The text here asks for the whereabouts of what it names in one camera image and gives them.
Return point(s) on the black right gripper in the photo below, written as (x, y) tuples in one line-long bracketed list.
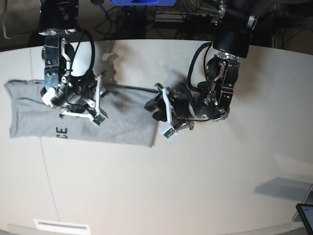
[(54, 97)]

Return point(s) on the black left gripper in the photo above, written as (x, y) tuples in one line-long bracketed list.
[(187, 108)]

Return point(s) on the grey T-shirt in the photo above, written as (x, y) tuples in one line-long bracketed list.
[(128, 122)]

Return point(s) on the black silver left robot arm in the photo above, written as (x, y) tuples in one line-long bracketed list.
[(231, 41)]

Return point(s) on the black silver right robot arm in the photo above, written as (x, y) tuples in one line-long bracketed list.
[(58, 19)]

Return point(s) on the grey tablet stand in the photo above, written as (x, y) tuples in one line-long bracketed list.
[(306, 202)]

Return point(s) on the black tablet screen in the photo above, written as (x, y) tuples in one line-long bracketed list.
[(307, 219)]

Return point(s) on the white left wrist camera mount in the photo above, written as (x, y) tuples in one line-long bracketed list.
[(167, 129)]

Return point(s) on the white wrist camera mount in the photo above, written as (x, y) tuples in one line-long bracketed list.
[(83, 99), (167, 129)]

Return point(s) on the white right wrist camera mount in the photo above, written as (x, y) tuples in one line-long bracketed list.
[(83, 99)]

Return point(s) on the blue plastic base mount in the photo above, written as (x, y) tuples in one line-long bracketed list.
[(143, 2)]

